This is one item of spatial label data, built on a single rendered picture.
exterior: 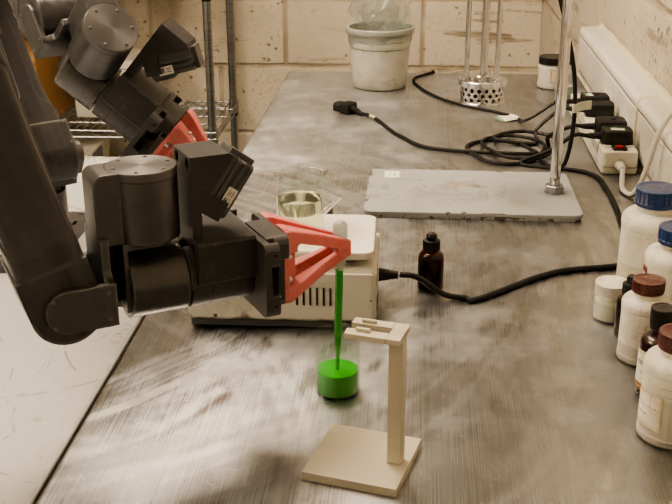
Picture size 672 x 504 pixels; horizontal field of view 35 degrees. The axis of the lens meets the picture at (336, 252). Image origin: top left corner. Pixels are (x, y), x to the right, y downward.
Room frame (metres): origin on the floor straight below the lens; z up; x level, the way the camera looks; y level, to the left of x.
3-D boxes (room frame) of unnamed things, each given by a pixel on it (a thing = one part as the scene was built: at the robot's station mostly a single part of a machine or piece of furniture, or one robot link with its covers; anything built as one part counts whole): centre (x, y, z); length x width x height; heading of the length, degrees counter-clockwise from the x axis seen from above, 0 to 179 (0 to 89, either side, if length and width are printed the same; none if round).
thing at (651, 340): (0.87, -0.30, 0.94); 0.04 x 0.04 x 0.09
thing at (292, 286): (0.86, 0.03, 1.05); 0.09 x 0.07 x 0.07; 116
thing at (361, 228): (1.07, 0.02, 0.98); 0.12 x 0.12 x 0.01; 86
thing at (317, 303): (1.07, 0.04, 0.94); 0.22 x 0.13 x 0.08; 86
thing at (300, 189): (1.06, 0.03, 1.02); 0.06 x 0.05 x 0.08; 120
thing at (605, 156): (1.75, -0.45, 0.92); 0.40 x 0.06 x 0.04; 175
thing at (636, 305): (0.94, -0.30, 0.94); 0.05 x 0.05 x 0.09
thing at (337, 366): (0.87, 0.00, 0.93); 0.04 x 0.04 x 0.06
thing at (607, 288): (1.03, -0.30, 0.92); 0.04 x 0.04 x 0.04
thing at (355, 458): (0.75, -0.02, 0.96); 0.08 x 0.08 x 0.13; 71
